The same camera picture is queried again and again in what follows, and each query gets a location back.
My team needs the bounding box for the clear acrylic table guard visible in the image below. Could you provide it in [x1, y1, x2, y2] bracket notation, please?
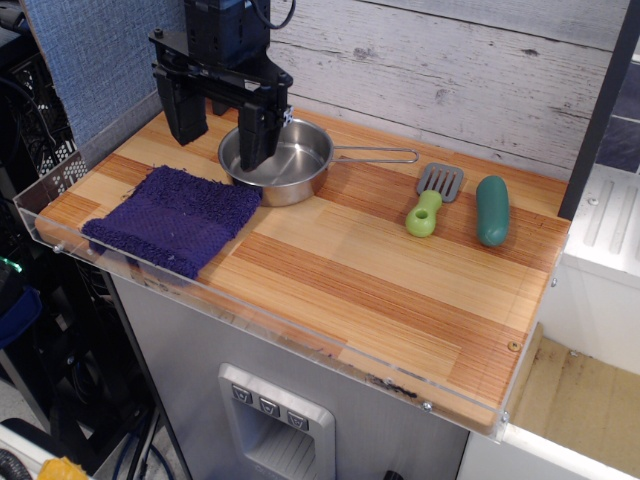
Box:
[12, 53, 563, 446]

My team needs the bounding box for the dark grey left post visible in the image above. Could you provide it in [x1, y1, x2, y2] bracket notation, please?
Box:
[211, 99, 243, 116]

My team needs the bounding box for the dark grey right post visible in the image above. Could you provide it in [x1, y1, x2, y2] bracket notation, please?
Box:
[557, 0, 639, 220]

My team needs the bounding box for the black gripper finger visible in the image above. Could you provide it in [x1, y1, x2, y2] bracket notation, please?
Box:
[154, 67, 208, 146]
[238, 102, 286, 172]

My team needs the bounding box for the purple terry cloth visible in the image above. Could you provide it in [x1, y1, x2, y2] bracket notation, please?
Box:
[81, 166, 261, 279]

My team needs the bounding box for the silver toy fridge cabinet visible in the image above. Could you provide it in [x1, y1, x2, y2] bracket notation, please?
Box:
[114, 278, 468, 479]

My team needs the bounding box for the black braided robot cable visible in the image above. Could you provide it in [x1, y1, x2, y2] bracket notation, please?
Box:
[249, 0, 297, 30]

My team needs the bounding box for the dark green toy cucumber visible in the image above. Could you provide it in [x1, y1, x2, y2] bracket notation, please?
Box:
[476, 175, 510, 247]

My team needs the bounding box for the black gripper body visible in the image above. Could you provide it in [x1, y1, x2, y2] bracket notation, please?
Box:
[149, 1, 295, 127]

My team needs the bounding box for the black plastic crate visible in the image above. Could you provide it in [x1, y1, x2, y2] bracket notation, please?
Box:
[1, 53, 77, 177]

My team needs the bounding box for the dark grey post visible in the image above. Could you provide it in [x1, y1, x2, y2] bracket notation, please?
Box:
[211, 99, 243, 116]
[557, 0, 639, 220]

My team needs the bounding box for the green handled grey spatula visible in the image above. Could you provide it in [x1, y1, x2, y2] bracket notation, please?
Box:
[405, 162, 464, 238]

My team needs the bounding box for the stainless steel pot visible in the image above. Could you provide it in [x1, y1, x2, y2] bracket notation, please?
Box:
[218, 119, 419, 207]

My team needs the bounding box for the blue fabric panel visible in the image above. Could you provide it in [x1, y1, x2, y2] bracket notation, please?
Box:
[21, 0, 185, 146]

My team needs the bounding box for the white toy sink unit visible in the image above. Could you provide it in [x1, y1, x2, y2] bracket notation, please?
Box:
[459, 165, 639, 479]

